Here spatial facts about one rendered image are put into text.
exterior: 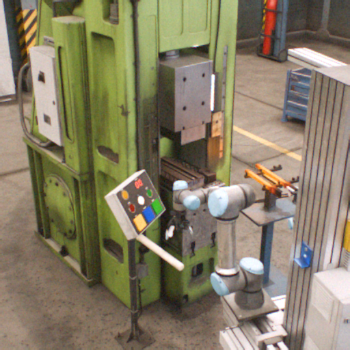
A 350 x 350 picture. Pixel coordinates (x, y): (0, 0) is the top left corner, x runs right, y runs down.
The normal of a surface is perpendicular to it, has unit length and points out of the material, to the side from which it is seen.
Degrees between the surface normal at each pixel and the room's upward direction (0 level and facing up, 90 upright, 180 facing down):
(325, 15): 90
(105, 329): 0
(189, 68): 90
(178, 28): 90
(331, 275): 0
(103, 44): 89
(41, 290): 0
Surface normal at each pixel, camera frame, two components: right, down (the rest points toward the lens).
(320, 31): -0.82, 0.26
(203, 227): 0.62, 0.35
